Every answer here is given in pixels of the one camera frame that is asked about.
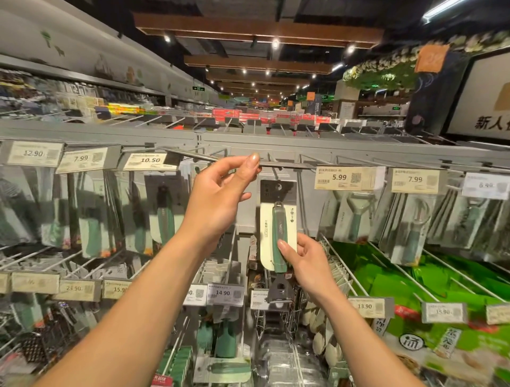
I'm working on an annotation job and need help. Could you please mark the person's left hand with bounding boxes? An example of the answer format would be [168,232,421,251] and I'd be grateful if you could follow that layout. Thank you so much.
[179,153,262,248]

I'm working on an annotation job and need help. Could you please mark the person's right hand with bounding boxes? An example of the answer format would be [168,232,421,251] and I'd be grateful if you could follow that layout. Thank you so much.
[276,233,342,309]

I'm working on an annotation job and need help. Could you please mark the carded green-handled tools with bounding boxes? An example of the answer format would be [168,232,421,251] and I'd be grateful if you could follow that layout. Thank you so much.
[260,179,299,304]

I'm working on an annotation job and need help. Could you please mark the kitchen tools display rack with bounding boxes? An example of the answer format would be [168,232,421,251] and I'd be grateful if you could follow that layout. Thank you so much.
[0,120,510,387]

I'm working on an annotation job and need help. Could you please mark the person's left forearm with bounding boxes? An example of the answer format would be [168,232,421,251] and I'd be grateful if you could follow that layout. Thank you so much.
[36,231,228,387]

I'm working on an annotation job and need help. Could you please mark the person's right forearm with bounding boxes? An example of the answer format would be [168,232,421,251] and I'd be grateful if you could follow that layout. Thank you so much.
[313,291,425,387]

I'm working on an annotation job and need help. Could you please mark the group of green packets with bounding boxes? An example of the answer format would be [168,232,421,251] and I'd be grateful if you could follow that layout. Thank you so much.
[329,239,510,384]

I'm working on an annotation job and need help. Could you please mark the rows of hanging utensil packets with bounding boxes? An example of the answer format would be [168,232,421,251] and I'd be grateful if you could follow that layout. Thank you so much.
[0,163,510,387]

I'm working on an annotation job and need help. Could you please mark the green foliage ceiling decor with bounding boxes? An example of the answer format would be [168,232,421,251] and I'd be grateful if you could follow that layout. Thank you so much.
[343,32,510,90]

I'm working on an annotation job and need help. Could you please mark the black chalkboard pillar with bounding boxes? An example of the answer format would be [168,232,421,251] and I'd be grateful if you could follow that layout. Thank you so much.
[405,72,471,137]

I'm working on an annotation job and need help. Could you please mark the white promo sign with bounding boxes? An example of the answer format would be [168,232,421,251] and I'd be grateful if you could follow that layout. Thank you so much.
[442,49,510,143]

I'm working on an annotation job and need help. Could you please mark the orange aisle number sign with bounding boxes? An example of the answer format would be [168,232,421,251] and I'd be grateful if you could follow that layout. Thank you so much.
[414,44,451,74]

